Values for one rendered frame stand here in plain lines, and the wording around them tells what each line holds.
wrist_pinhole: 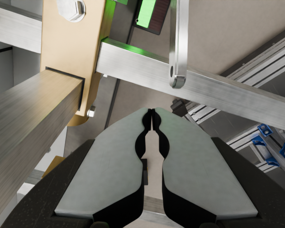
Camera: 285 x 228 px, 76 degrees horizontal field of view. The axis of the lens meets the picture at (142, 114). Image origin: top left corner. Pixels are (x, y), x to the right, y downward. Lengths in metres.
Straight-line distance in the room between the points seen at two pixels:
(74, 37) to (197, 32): 0.91
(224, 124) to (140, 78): 0.87
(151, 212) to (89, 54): 0.28
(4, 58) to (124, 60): 0.34
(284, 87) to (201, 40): 0.45
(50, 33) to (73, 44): 0.02
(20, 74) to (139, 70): 0.37
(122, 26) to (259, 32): 0.92
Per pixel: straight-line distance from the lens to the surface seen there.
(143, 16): 0.32
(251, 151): 1.21
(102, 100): 0.37
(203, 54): 1.08
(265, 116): 0.24
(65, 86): 0.17
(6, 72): 0.50
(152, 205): 0.37
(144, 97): 1.12
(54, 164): 0.34
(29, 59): 0.49
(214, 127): 1.03
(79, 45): 0.18
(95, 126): 0.40
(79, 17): 0.18
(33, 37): 0.21
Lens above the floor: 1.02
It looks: 61 degrees down
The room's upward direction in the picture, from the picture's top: 176 degrees counter-clockwise
